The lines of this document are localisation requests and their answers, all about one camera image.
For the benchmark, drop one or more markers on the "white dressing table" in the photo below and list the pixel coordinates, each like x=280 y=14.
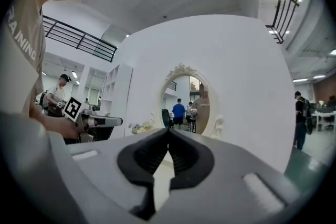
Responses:
x=162 y=183

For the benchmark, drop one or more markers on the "long black metal railing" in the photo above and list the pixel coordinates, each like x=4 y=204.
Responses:
x=78 y=39

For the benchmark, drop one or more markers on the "white work table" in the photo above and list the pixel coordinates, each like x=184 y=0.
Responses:
x=324 y=114

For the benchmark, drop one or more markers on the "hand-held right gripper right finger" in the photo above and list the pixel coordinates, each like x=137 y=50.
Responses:
x=202 y=165

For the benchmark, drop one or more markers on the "pale flower bouquet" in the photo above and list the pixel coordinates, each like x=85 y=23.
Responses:
x=140 y=127

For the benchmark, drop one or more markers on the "white cubby shelf unit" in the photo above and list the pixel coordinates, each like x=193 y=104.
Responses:
x=118 y=97

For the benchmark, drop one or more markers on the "black backpack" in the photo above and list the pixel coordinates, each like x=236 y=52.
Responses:
x=307 y=115

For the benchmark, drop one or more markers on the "oval mirror ornate white frame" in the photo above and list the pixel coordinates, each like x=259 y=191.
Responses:
x=214 y=102

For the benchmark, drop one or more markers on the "beige printed t-shirt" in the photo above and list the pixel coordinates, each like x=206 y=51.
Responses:
x=22 y=42

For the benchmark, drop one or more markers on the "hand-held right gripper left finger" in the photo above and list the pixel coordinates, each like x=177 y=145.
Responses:
x=131 y=165

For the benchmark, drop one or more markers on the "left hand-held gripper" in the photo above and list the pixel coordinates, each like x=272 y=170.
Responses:
x=72 y=108

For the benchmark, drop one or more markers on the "short black metal railing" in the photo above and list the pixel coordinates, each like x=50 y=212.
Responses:
x=286 y=0

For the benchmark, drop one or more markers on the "person's left forearm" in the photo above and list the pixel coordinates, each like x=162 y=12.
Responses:
x=59 y=126

